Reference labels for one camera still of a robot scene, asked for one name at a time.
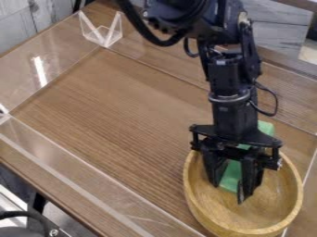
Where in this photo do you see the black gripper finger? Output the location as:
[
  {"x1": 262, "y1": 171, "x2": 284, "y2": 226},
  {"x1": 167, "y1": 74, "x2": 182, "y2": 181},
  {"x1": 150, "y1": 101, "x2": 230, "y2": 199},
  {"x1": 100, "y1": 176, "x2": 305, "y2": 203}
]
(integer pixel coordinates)
[
  {"x1": 238, "y1": 156, "x2": 263, "y2": 204},
  {"x1": 202, "y1": 148, "x2": 227, "y2": 187}
]

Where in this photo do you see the green rectangular block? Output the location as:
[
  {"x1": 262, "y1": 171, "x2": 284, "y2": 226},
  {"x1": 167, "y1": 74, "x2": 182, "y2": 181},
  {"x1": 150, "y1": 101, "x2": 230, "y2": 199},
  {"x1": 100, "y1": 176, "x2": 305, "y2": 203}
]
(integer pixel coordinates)
[{"x1": 219, "y1": 120, "x2": 276, "y2": 193}]

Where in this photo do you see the black cable bottom left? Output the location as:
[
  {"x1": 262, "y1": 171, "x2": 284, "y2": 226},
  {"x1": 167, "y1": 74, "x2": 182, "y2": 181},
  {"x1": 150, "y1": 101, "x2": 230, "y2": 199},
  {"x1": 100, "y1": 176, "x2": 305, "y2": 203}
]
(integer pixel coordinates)
[{"x1": 0, "y1": 210, "x2": 53, "y2": 237}]

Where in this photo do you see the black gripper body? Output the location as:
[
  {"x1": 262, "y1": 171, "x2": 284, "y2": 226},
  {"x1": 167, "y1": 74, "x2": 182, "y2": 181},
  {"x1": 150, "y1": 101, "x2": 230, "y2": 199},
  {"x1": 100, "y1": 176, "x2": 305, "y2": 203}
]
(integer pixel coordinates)
[{"x1": 190, "y1": 95, "x2": 282, "y2": 170}]

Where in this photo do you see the black table leg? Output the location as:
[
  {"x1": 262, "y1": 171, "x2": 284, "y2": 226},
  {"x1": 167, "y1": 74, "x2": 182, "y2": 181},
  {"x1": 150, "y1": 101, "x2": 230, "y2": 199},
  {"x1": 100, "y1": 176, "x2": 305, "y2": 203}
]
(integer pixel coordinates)
[{"x1": 32, "y1": 193, "x2": 47, "y2": 213}]

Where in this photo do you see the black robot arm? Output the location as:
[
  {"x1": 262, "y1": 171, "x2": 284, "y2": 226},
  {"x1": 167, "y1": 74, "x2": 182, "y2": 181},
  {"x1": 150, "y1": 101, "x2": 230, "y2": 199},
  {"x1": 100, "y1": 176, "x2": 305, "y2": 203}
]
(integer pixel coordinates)
[{"x1": 143, "y1": 0, "x2": 282, "y2": 202}]

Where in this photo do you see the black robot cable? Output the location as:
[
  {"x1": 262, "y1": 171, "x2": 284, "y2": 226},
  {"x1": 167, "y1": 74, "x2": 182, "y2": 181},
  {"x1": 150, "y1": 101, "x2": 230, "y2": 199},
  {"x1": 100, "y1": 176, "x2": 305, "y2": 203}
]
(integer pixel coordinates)
[{"x1": 115, "y1": 0, "x2": 191, "y2": 48}]

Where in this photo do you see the brown wooden bowl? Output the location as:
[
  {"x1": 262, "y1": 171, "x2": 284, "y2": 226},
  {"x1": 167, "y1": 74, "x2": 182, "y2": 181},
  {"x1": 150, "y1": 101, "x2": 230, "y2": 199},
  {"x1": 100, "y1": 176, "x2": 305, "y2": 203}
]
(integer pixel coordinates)
[{"x1": 183, "y1": 151, "x2": 304, "y2": 237}]

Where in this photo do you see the clear acrylic front wall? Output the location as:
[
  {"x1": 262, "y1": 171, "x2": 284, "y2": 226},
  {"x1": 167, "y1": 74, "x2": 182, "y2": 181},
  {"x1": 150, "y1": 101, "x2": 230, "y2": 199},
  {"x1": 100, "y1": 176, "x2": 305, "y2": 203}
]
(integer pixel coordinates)
[{"x1": 0, "y1": 115, "x2": 205, "y2": 237}]

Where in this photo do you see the clear acrylic corner bracket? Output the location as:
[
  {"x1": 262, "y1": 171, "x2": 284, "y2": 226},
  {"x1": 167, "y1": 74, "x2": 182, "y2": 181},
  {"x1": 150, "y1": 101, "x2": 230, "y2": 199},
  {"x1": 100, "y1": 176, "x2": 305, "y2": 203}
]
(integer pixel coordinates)
[{"x1": 78, "y1": 11, "x2": 123, "y2": 48}]

